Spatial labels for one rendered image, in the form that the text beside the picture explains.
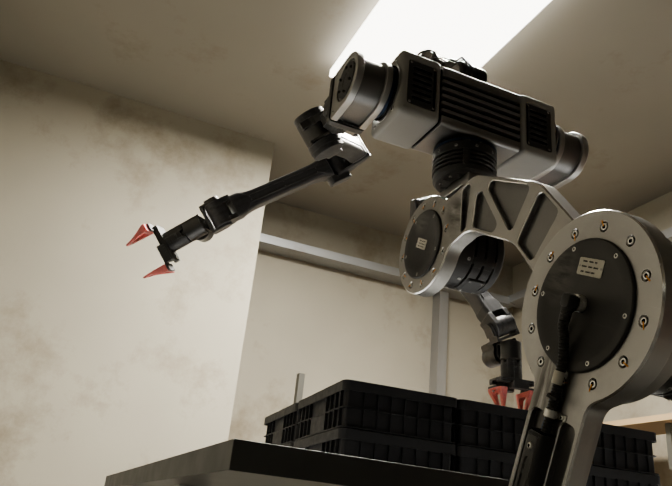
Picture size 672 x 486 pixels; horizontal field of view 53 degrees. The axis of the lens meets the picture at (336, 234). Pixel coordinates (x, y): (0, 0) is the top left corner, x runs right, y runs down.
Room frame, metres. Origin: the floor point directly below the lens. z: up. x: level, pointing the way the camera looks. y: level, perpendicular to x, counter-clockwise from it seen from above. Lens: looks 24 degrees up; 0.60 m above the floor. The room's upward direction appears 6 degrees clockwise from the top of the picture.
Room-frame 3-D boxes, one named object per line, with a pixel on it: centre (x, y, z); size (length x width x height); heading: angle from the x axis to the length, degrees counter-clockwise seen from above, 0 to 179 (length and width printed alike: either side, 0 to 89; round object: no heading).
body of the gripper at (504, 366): (1.79, -0.51, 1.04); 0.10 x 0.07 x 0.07; 106
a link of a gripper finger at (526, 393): (1.79, -0.53, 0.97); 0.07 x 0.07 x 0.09; 16
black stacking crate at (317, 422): (1.80, -0.14, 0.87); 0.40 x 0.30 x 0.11; 17
